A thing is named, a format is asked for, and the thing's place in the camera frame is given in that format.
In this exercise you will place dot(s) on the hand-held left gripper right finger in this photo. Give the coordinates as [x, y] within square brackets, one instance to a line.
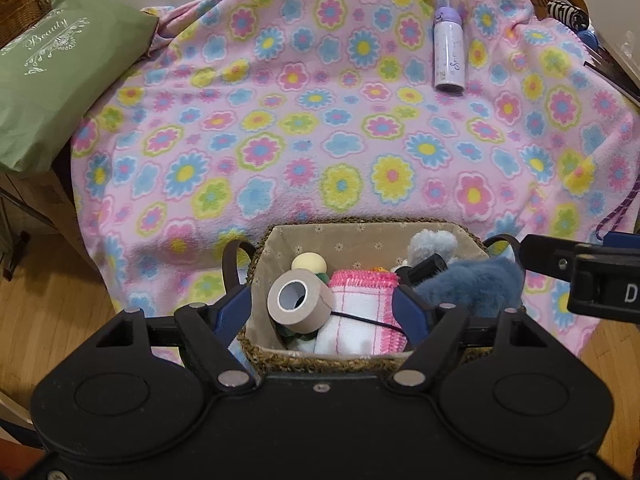
[407, 315]

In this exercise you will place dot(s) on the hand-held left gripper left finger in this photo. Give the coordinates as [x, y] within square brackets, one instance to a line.
[232, 312]

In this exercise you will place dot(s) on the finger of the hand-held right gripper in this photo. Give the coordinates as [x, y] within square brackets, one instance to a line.
[545, 257]
[622, 240]

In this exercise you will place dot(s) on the black cylindrical object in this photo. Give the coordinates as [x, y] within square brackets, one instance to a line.
[427, 267]

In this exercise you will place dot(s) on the white cloth with pink trim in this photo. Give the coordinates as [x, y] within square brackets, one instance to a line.
[355, 300]

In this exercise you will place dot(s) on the orange satin pouch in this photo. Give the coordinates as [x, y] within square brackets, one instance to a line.
[377, 269]

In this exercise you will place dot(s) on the blue furry scrunchie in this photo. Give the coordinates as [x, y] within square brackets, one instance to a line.
[475, 285]

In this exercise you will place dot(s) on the white plush toy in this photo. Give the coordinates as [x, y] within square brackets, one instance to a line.
[432, 245]

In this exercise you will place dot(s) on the beige tape roll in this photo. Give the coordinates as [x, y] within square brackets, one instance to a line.
[320, 300]

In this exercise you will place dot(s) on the yellow ball wooden toy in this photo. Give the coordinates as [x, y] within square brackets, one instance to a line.
[307, 262]

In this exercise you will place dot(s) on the woven basket with fabric liner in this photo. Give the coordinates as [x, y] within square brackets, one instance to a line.
[350, 240]

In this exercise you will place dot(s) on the pink floral fleece blanket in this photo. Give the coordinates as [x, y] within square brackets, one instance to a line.
[300, 160]

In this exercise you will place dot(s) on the blue round item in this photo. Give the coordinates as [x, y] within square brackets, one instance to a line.
[587, 39]

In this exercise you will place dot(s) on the purple insulated bottle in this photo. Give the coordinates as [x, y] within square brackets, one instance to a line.
[450, 60]

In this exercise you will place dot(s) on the zebra striped item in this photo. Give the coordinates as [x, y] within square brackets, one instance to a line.
[562, 10]

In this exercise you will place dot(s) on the green printed bag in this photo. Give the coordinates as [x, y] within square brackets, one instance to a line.
[60, 85]

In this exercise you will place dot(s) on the brown wicker basket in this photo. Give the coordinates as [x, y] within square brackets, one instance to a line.
[25, 0]

